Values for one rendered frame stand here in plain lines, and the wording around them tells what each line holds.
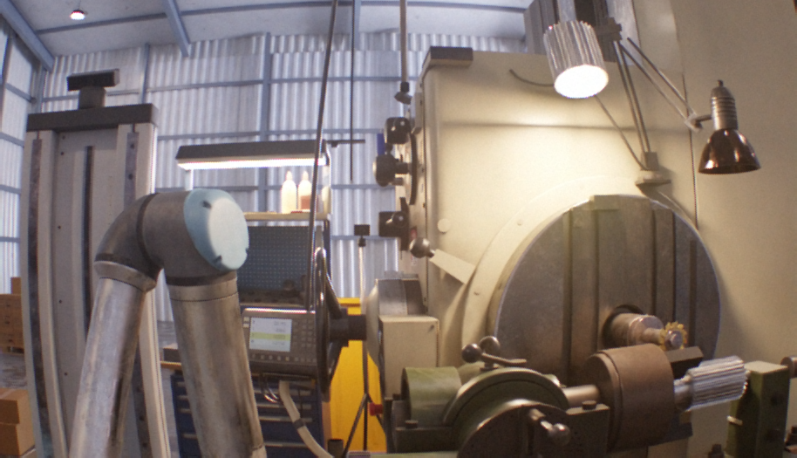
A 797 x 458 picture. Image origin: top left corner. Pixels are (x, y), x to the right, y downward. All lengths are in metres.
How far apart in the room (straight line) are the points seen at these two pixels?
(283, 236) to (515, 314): 2.34
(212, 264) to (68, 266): 0.59
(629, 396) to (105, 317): 0.81
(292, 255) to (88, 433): 2.62
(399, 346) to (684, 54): 0.99
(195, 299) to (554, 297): 0.68
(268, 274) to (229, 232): 2.55
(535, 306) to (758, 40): 1.04
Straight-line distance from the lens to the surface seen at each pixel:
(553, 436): 0.67
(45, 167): 1.38
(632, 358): 1.01
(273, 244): 3.42
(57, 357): 1.40
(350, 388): 4.13
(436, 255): 1.23
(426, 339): 1.18
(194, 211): 0.86
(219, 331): 0.89
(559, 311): 1.23
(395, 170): 1.55
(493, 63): 1.37
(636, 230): 1.29
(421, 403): 0.89
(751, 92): 1.71
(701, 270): 1.40
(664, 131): 1.50
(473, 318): 1.27
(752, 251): 1.63
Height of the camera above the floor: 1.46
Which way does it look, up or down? 5 degrees up
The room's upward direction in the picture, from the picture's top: 1 degrees counter-clockwise
